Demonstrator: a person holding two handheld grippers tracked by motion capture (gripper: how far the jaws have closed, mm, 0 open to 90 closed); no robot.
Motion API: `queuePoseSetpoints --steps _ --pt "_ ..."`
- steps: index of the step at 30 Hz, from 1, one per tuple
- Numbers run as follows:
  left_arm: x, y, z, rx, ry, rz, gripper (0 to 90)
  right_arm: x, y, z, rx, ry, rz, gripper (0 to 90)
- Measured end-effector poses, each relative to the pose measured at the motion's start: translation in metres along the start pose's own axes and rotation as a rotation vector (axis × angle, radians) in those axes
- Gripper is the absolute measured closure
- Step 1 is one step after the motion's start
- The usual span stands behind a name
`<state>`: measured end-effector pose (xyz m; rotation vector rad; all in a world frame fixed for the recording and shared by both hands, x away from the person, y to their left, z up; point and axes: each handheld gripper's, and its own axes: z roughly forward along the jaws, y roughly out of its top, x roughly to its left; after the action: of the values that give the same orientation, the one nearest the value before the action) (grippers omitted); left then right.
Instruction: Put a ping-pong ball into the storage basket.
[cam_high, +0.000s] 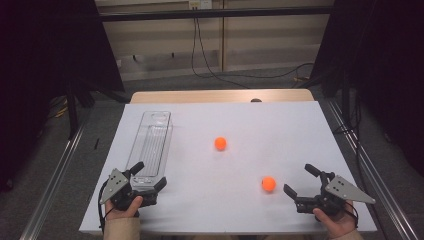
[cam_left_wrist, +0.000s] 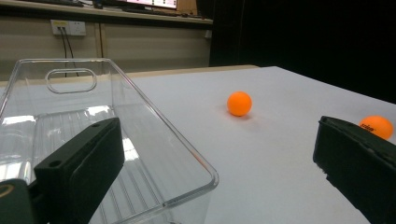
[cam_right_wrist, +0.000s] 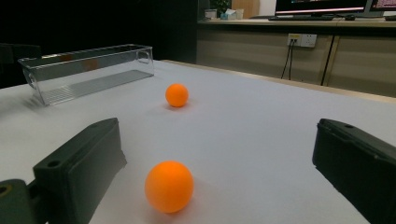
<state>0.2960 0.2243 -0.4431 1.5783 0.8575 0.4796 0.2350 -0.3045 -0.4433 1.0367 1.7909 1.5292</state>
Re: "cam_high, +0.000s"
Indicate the black curtain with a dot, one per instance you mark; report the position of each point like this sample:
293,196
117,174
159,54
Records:
383,66
50,50

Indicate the white wall outlet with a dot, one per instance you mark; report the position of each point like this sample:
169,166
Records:
200,4

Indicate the black metal stand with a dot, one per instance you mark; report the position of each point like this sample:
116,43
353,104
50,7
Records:
345,103
72,113

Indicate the aluminium rail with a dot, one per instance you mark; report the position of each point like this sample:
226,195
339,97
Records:
370,166
53,186

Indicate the orange table tennis ball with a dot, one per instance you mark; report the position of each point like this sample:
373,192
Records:
220,143
268,183

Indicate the person's left hand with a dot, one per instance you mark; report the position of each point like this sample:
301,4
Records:
125,214

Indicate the clear plastic tray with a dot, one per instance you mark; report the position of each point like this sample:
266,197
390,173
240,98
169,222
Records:
151,146

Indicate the person's right hand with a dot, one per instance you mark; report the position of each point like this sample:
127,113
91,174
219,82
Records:
340,225

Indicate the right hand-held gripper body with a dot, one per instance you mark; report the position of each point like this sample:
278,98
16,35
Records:
333,200

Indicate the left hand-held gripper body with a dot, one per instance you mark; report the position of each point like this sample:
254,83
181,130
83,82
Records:
120,195

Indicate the yellow floor object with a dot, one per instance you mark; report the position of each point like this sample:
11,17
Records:
301,79

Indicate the small black floor object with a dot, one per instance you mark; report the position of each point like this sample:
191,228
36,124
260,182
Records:
96,143

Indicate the black horizontal bar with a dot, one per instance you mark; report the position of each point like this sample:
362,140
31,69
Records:
216,13

